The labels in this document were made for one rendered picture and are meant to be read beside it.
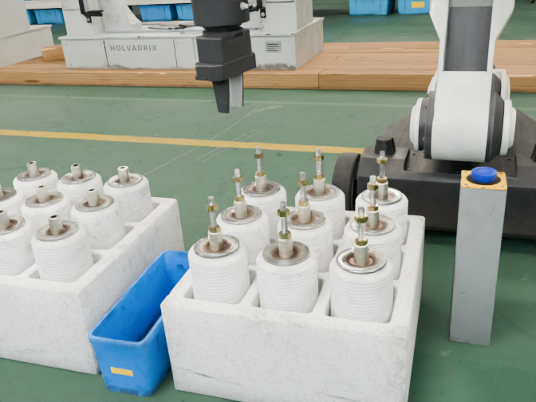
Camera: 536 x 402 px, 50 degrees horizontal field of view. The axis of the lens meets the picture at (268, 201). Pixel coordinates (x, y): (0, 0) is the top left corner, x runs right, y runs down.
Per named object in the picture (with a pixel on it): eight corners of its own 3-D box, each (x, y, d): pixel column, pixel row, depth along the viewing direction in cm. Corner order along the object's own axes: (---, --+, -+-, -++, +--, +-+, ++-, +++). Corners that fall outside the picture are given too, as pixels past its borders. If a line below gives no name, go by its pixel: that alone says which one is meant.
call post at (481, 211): (450, 318, 112) (461, 171, 99) (488, 323, 110) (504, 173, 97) (448, 341, 106) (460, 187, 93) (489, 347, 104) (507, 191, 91)
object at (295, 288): (299, 372, 91) (293, 276, 84) (252, 352, 97) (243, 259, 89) (331, 340, 98) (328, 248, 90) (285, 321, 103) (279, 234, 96)
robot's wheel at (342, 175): (348, 209, 160) (347, 141, 152) (365, 210, 158) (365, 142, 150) (330, 242, 143) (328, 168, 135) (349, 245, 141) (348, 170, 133)
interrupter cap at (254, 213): (239, 230, 99) (238, 226, 98) (212, 218, 104) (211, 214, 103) (270, 214, 103) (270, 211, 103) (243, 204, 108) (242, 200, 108)
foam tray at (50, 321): (52, 251, 149) (35, 188, 142) (187, 266, 138) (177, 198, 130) (-69, 345, 116) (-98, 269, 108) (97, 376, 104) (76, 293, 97)
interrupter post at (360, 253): (365, 268, 85) (365, 248, 83) (350, 264, 86) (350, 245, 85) (372, 260, 87) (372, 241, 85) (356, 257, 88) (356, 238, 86)
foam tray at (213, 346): (248, 273, 133) (241, 202, 125) (421, 291, 121) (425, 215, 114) (174, 390, 99) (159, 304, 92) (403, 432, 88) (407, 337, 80)
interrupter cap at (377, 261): (376, 281, 81) (376, 276, 81) (328, 269, 85) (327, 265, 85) (394, 256, 87) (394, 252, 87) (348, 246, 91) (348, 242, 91)
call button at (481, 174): (470, 176, 97) (471, 165, 97) (495, 177, 96) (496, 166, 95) (470, 185, 94) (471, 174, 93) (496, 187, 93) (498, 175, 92)
